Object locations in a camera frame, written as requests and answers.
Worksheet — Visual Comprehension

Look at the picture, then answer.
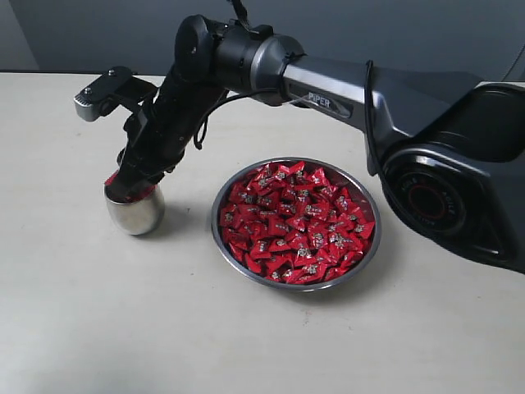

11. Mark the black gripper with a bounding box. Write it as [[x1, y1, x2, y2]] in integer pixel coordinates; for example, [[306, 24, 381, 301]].
[[107, 69, 227, 201]]

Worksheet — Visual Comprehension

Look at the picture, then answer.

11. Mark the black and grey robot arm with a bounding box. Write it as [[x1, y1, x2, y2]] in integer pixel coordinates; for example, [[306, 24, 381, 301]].
[[109, 15, 524, 273]]

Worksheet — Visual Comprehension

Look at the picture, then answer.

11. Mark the stainless steel cup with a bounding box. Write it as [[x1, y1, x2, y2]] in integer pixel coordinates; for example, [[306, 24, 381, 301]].
[[104, 186, 165, 236]]

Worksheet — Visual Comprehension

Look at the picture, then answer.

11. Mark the pile of red wrapped candies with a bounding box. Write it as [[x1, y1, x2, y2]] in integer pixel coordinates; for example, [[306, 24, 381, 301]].
[[219, 160, 376, 286]]

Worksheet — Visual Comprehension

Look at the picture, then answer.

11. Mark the stainless steel bowl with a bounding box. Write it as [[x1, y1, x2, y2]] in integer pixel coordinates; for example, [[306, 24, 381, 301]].
[[210, 156, 382, 293]]

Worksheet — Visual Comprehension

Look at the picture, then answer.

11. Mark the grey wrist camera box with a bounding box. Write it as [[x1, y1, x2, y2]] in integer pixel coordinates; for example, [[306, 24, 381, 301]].
[[74, 66, 158, 122]]

